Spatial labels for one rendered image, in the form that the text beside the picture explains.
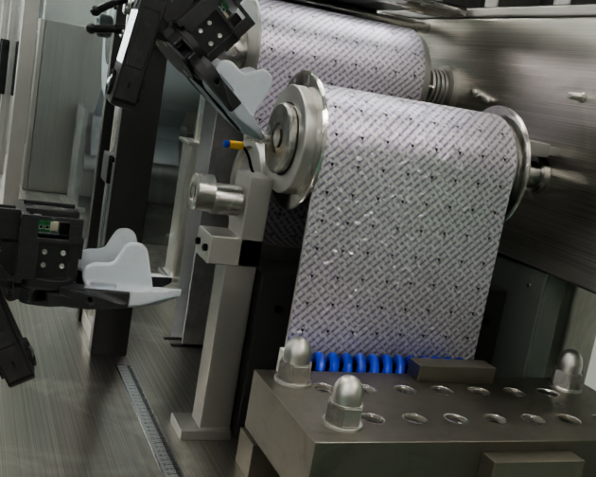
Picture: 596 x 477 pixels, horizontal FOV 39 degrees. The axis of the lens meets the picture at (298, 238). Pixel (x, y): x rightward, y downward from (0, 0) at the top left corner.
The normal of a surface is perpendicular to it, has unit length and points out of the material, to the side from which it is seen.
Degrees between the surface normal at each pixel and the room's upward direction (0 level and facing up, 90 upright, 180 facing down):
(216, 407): 90
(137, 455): 0
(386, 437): 0
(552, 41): 90
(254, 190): 90
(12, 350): 91
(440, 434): 0
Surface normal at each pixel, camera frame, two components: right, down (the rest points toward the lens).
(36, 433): 0.17, -0.97
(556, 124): -0.92, -0.09
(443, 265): 0.36, 0.23
